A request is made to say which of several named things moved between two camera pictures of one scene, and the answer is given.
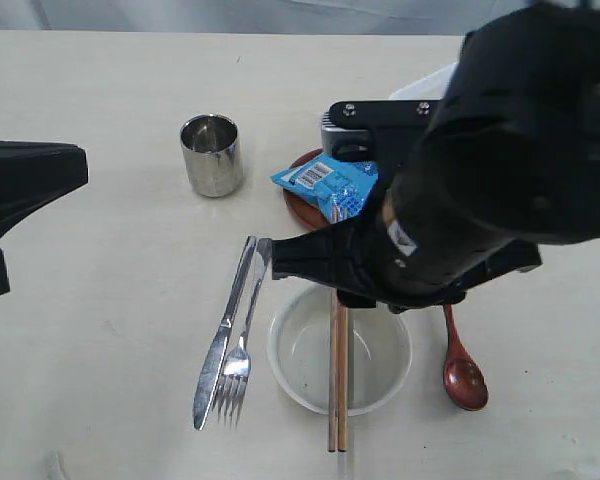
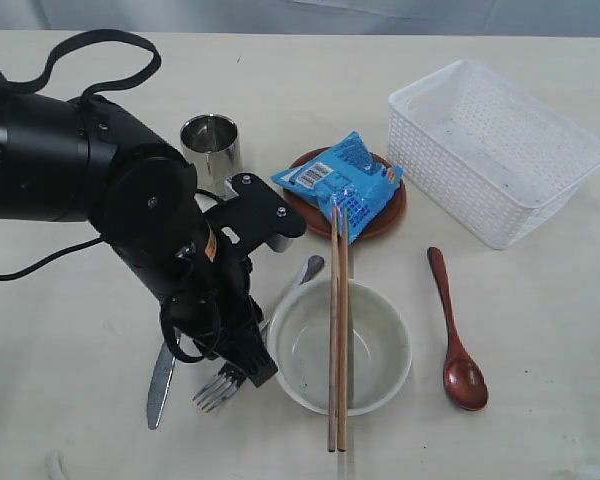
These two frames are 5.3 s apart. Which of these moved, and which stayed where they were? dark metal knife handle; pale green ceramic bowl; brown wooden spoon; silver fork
Moved: silver fork; dark metal knife handle
Stayed: brown wooden spoon; pale green ceramic bowl
